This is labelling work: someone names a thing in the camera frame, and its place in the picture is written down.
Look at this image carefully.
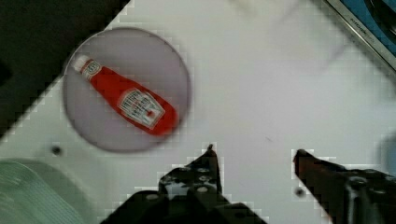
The red ketchup bottle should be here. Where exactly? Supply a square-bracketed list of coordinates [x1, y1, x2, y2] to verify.
[73, 55, 178, 135]

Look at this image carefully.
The green colander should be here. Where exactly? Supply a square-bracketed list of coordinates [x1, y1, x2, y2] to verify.
[0, 159, 96, 224]

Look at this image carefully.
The grey round plate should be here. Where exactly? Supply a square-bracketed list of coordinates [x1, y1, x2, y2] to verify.
[64, 28, 191, 152]

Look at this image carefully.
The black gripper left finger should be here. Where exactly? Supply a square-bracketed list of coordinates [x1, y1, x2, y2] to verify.
[159, 144, 222, 200]

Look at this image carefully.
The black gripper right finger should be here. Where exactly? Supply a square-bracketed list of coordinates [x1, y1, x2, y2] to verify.
[293, 149, 396, 224]

